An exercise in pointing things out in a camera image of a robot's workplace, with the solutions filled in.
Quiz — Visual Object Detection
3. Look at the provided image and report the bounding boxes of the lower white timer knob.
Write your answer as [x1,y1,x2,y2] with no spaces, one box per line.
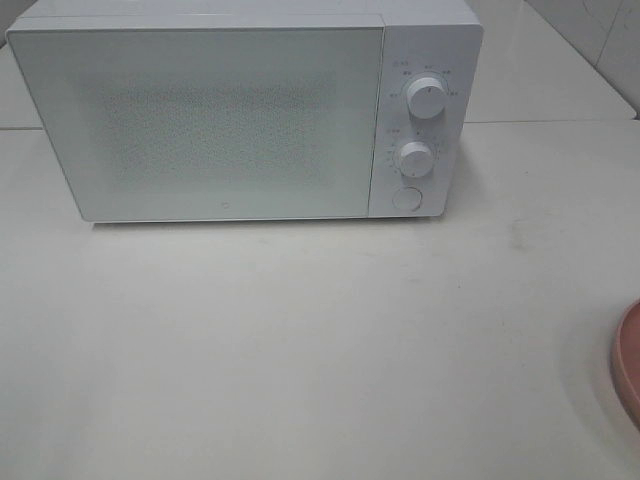
[395,142,434,178]

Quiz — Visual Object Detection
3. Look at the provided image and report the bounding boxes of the upper white control knob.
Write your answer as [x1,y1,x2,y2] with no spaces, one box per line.
[405,75,447,120]

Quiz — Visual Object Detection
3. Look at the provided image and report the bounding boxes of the white microwave door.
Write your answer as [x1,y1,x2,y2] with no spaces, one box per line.
[9,28,383,223]

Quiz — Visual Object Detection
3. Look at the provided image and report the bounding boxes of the pink round plate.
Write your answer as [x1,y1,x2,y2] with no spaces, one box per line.
[611,301,640,428]

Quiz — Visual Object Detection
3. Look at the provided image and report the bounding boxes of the white microwave oven body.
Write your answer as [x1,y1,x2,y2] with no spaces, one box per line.
[6,1,484,221]

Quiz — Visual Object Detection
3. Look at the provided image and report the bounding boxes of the round white door-release button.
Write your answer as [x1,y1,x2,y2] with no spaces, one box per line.
[392,187,423,212]

